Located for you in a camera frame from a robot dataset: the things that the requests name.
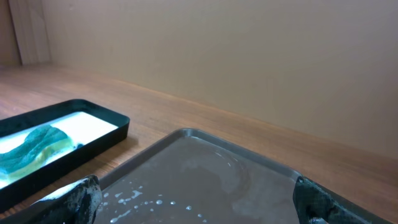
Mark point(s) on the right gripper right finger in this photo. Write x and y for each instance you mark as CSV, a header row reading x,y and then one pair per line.
x,y
314,205

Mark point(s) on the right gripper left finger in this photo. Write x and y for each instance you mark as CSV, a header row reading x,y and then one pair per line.
x,y
74,203

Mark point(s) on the dark rectangular sponge tray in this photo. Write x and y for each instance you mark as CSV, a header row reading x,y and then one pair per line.
x,y
97,128

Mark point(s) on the green and yellow sponge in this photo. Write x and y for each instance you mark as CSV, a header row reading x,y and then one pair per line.
x,y
40,147

